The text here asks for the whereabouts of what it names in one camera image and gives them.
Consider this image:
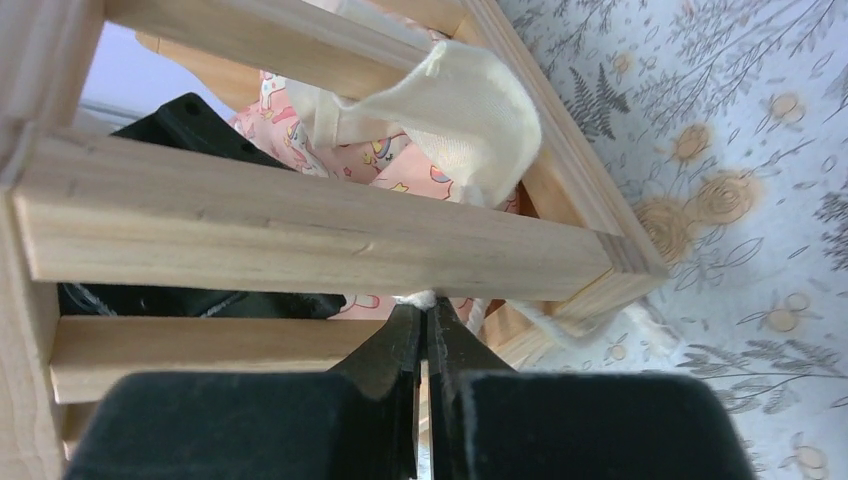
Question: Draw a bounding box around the pink patterned bed cushion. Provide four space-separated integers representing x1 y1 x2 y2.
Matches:
225 39 545 326

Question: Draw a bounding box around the floral table mat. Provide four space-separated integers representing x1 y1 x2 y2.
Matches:
502 1 847 479

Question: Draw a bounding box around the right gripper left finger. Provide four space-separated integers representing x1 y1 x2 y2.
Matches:
66 307 424 479

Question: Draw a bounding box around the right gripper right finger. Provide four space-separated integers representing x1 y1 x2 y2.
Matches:
426 300 754 479

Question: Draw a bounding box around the wooden pet bed frame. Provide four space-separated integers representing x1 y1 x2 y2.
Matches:
1 1 668 479

